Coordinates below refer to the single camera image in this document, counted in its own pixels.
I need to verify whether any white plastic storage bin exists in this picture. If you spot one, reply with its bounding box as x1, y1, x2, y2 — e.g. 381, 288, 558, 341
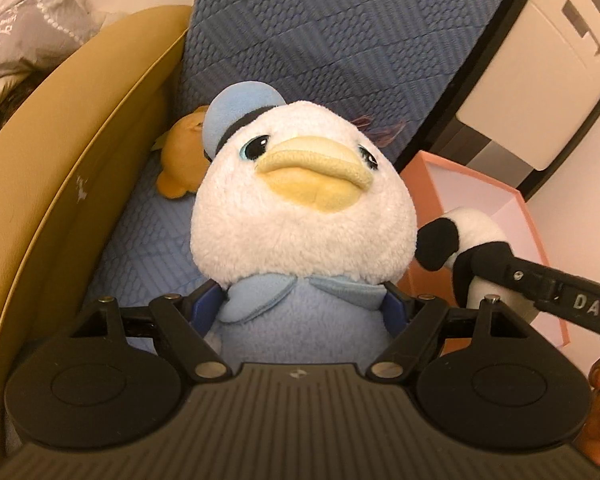
456, 0, 600, 179

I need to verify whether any purple ribbon flower bouquet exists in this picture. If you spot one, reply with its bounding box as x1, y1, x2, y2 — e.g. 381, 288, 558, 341
350, 115, 407, 148

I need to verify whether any black and white panda plush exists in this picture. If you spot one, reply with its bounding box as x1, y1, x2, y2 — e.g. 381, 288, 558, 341
415, 207, 539, 323

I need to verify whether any grey patterned bedding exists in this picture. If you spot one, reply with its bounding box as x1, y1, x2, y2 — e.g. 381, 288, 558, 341
0, 0, 127, 154

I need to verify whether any white duck plush blue outfit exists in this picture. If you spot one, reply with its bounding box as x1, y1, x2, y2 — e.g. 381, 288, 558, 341
190, 81, 417, 368

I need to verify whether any blue textured seat cushion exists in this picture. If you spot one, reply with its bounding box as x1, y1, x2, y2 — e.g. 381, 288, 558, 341
88, 0, 502, 307

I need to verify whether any brown and blue plush toy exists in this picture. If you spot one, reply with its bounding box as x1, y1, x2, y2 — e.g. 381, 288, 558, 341
152, 105, 210, 200

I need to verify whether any pink cardboard box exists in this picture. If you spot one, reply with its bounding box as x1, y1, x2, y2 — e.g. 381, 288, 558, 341
399, 152, 570, 348

